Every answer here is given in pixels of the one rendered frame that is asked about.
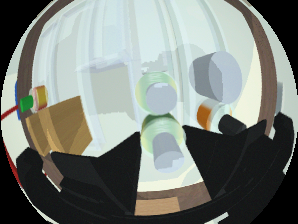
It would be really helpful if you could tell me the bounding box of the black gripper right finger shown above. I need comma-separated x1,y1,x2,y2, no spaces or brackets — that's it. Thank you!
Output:
182,119,267,200

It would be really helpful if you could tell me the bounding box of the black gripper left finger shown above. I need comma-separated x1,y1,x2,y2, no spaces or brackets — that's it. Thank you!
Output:
51,132,142,216

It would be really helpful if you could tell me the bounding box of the grey cylinder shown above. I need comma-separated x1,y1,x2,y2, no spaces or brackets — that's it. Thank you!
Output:
193,51,242,104

